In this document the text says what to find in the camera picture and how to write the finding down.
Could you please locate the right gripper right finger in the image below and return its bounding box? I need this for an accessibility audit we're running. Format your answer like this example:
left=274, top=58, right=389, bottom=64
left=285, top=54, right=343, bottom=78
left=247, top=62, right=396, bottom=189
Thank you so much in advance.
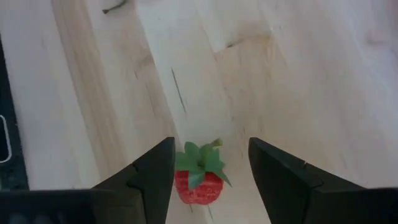
left=248, top=137, right=398, bottom=224

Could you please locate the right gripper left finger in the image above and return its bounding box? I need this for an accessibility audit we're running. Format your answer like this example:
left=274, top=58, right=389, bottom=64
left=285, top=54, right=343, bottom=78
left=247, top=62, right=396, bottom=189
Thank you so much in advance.
left=0, top=136, right=177, bottom=224

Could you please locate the red toy strawberry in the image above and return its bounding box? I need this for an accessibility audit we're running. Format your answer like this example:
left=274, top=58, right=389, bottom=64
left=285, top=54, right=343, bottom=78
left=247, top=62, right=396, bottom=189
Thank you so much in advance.
left=174, top=138, right=233, bottom=206

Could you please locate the dark tray edge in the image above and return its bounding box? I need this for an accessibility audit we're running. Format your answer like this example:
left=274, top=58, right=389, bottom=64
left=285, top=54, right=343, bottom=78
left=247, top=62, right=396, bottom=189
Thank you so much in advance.
left=0, top=35, right=30, bottom=191

